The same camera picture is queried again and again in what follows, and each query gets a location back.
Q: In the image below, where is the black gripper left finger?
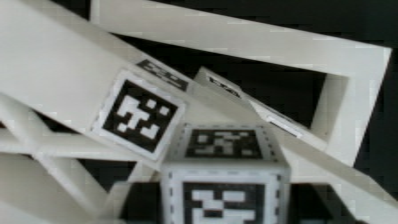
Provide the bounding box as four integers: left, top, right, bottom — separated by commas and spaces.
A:
96, 180, 163, 224

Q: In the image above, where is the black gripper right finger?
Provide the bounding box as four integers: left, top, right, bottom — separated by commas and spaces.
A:
287, 183, 367, 224

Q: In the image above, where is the white fence frame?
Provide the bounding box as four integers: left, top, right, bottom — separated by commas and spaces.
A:
90, 0, 390, 164

